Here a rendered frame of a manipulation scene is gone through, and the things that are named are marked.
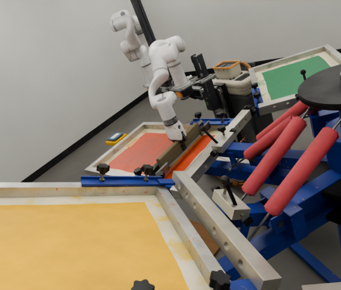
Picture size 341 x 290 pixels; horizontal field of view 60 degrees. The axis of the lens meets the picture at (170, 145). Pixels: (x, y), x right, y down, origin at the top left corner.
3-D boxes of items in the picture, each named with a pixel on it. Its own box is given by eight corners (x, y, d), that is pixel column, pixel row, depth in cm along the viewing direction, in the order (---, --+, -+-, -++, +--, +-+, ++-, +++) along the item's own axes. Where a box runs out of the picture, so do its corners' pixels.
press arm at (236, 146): (219, 156, 142) (215, 148, 140) (224, 149, 146) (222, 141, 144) (251, 160, 130) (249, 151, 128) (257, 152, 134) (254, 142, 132)
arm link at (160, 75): (170, 73, 164) (177, 106, 157) (149, 80, 168) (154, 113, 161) (165, 65, 157) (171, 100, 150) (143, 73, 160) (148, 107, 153)
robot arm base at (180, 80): (186, 79, 221) (179, 59, 214) (196, 79, 210) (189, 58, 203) (170, 88, 215) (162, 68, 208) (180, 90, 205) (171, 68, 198)
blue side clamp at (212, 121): (192, 132, 187) (189, 122, 184) (196, 128, 190) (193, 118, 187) (233, 133, 167) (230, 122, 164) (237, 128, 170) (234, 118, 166)
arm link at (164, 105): (157, 93, 159) (174, 87, 156) (165, 110, 163) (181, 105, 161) (153, 103, 146) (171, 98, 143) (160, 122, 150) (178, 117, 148)
